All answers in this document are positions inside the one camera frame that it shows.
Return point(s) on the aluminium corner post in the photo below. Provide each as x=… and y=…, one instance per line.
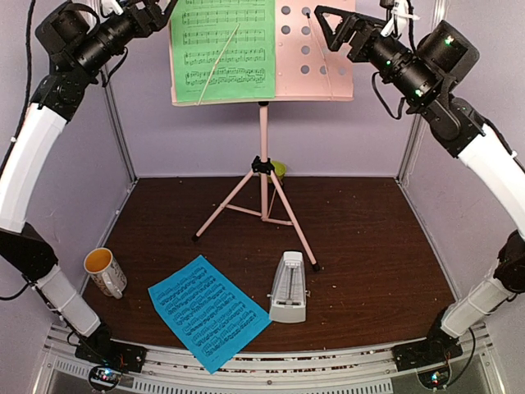
x=115, y=121
x=439, y=13

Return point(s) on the pink folding music stand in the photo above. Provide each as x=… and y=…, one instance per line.
x=305, y=71

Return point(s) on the white metronome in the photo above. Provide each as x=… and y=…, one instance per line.
x=288, y=295

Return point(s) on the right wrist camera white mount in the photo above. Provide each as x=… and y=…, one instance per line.
x=399, y=14

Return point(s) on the right aluminium corner post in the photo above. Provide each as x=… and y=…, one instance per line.
x=439, y=13

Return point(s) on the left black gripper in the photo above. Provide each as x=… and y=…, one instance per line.
x=158, y=19

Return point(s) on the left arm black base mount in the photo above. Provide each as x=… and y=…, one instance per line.
x=100, y=348

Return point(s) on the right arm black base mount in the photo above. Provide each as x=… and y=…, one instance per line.
x=437, y=347

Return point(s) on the white patterned mug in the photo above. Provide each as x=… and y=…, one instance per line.
x=105, y=271

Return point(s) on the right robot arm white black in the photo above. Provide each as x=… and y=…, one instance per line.
x=426, y=77

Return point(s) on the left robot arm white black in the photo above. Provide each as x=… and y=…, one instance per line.
x=79, y=41

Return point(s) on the front aluminium rail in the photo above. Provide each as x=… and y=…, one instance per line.
x=367, y=369

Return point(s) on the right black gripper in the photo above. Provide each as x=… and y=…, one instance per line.
x=366, y=26

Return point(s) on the blue sheet music paper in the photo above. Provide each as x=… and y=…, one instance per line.
x=210, y=315

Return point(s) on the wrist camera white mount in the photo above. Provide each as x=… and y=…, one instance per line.
x=109, y=7
x=399, y=14

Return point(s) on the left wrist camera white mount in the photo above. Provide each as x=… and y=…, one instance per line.
x=109, y=7

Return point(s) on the yellow-green plastic bowl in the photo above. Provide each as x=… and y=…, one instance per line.
x=280, y=169

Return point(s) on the left aluminium corner post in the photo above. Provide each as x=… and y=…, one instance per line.
x=115, y=121

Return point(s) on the green sheet music paper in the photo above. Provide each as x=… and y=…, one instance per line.
x=223, y=51

